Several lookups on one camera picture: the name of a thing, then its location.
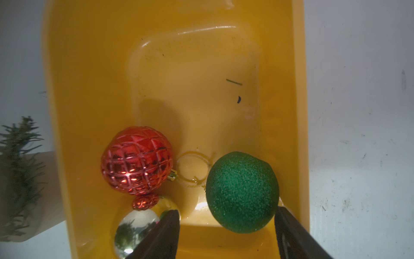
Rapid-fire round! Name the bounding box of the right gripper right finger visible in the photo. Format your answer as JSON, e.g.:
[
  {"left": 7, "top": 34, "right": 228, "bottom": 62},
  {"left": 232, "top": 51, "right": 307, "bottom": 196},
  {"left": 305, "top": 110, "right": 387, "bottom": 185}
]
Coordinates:
[{"left": 274, "top": 206, "right": 332, "bottom": 259}]

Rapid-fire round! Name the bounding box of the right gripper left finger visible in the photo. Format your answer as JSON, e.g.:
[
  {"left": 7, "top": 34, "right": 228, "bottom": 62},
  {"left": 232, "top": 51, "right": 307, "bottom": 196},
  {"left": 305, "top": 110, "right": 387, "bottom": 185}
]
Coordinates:
[{"left": 126, "top": 210, "right": 180, "bottom": 259}]

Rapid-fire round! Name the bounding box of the silver shiny ball ornament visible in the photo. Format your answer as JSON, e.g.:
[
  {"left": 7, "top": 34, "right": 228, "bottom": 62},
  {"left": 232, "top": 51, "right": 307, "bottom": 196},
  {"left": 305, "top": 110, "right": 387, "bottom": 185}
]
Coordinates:
[{"left": 114, "top": 196, "right": 179, "bottom": 259}]

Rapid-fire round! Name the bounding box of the green glitter ball ornament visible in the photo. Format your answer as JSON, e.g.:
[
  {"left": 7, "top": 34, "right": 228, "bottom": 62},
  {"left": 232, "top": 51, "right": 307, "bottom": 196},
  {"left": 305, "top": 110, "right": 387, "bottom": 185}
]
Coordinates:
[{"left": 205, "top": 152, "right": 279, "bottom": 234}]

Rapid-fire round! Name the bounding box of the red faceted ball ornament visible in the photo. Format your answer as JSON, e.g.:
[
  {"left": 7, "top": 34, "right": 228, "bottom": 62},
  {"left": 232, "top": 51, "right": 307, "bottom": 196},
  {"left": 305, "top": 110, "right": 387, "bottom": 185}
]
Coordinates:
[{"left": 100, "top": 126, "right": 177, "bottom": 211}]

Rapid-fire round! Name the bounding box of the small green christmas tree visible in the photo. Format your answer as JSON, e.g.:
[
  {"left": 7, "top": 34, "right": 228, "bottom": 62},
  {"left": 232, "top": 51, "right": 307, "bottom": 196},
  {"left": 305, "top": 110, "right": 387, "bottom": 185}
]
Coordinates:
[{"left": 1, "top": 116, "right": 44, "bottom": 242}]

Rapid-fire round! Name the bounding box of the yellow plastic tray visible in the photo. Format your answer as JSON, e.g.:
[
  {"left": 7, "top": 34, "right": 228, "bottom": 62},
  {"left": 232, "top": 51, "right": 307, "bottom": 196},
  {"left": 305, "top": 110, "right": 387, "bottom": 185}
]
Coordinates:
[{"left": 42, "top": 1, "right": 309, "bottom": 259}]

